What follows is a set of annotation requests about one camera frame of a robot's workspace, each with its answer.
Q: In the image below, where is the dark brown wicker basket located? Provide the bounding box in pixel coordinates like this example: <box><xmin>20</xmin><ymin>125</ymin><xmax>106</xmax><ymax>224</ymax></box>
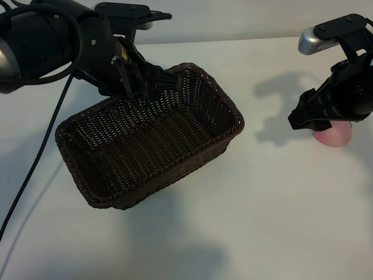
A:
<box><xmin>55</xmin><ymin>62</ymin><xmax>245</xmax><ymax>211</ymax></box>

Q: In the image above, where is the pink peach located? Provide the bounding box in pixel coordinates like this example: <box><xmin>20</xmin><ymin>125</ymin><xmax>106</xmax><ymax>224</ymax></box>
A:
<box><xmin>313</xmin><ymin>121</ymin><xmax>352</xmax><ymax>148</ymax></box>

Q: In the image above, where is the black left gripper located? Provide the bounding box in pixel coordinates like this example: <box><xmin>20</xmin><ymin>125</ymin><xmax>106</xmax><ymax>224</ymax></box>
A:
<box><xmin>78</xmin><ymin>14</ymin><xmax>182</xmax><ymax>99</ymax></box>

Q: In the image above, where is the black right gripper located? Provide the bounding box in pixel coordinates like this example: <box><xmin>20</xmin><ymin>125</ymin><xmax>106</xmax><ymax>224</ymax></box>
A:
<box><xmin>287</xmin><ymin>57</ymin><xmax>373</xmax><ymax>132</ymax></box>

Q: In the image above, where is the short braided camera cable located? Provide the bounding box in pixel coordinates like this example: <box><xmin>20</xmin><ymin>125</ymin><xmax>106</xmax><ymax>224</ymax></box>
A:
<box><xmin>112</xmin><ymin>12</ymin><xmax>173</xmax><ymax>34</ymax></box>

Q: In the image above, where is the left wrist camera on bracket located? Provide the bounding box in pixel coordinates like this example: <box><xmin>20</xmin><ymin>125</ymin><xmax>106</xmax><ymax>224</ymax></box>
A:
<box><xmin>94</xmin><ymin>2</ymin><xmax>173</xmax><ymax>32</ymax></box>

